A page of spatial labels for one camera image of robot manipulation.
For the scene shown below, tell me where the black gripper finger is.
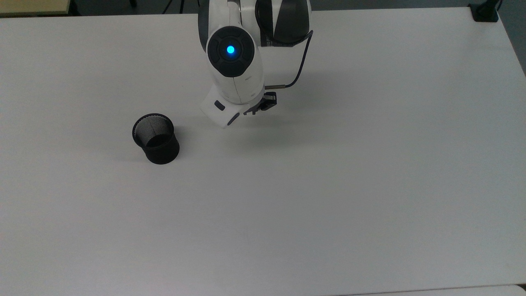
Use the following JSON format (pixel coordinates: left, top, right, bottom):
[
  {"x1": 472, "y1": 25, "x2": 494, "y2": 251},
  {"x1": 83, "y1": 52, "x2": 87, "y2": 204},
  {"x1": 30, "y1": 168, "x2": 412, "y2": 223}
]
[{"x1": 244, "y1": 91, "x2": 278, "y2": 116}]

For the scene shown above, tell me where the black mesh pen cup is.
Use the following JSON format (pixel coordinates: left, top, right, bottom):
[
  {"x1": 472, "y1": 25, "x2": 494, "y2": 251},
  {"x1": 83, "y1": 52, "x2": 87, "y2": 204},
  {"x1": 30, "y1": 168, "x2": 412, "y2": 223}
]
[{"x1": 132, "y1": 113, "x2": 180, "y2": 165}]

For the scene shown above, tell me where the black table clamp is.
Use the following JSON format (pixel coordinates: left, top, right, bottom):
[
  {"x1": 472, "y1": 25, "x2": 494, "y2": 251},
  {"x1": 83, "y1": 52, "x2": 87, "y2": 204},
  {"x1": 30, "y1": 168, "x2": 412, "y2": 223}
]
[{"x1": 468, "y1": 0, "x2": 503, "y2": 23}]

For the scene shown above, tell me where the beige wooden board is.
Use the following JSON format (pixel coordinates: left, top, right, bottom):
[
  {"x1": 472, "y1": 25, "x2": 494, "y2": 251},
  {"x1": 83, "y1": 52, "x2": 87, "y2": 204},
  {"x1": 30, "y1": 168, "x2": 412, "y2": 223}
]
[{"x1": 0, "y1": 0, "x2": 72, "y2": 17}]

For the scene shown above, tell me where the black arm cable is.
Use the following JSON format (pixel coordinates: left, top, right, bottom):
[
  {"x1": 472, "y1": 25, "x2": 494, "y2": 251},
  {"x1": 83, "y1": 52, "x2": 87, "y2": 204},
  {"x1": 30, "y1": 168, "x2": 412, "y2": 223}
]
[{"x1": 264, "y1": 30, "x2": 314, "y2": 90}]

